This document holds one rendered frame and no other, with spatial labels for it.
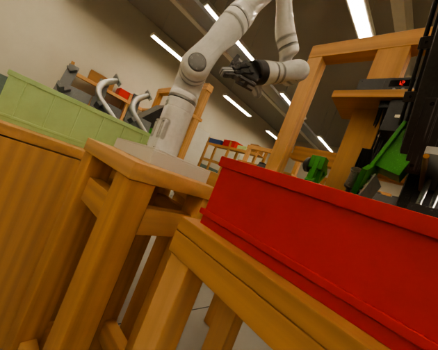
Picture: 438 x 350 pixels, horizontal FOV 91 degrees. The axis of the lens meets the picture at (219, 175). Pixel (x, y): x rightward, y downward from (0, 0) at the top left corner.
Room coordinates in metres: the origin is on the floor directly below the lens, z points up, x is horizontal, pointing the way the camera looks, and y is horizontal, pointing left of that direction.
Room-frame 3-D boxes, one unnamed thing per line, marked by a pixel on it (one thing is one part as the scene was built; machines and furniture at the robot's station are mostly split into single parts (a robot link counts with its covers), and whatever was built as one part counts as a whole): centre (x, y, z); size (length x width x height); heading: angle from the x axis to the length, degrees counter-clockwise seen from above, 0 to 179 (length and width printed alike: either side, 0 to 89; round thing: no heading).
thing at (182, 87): (0.68, 0.20, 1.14); 0.09 x 0.09 x 0.17; 16
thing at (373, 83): (1.06, -0.56, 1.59); 0.15 x 0.07 x 0.07; 46
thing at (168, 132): (0.68, 0.19, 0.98); 0.09 x 0.09 x 0.17; 45
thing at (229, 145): (7.19, -0.09, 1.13); 2.48 x 0.54 x 2.27; 43
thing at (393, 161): (0.70, -0.52, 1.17); 0.13 x 0.12 x 0.20; 46
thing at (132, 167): (0.67, 0.19, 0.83); 0.32 x 0.32 x 0.04; 50
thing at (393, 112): (0.92, -0.68, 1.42); 0.17 x 0.12 x 0.15; 46
